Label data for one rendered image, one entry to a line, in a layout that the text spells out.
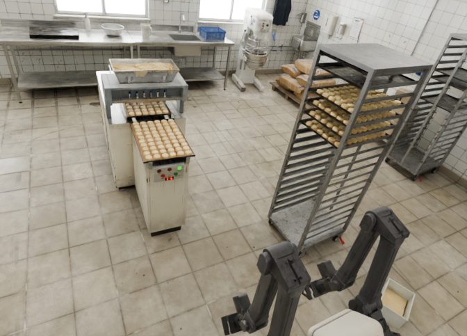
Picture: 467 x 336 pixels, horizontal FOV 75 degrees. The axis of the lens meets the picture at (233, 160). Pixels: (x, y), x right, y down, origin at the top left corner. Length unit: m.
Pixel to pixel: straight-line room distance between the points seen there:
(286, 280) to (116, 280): 2.06
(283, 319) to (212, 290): 1.74
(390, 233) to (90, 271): 2.31
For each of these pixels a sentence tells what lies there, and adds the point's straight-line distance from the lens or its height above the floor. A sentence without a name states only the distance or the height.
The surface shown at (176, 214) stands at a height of 0.25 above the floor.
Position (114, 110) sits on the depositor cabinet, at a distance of 3.16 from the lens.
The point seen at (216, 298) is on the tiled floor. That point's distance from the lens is 2.65.
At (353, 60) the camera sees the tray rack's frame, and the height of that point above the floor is 1.82.
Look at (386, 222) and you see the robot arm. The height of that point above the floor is 1.62.
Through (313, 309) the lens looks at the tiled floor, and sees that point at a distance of 2.80.
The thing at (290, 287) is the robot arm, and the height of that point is 1.61.
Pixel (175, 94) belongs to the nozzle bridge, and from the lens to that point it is 3.00.
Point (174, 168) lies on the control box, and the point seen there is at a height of 0.82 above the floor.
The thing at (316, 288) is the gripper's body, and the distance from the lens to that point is 1.54.
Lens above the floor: 2.29
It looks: 35 degrees down
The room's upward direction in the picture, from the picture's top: 10 degrees clockwise
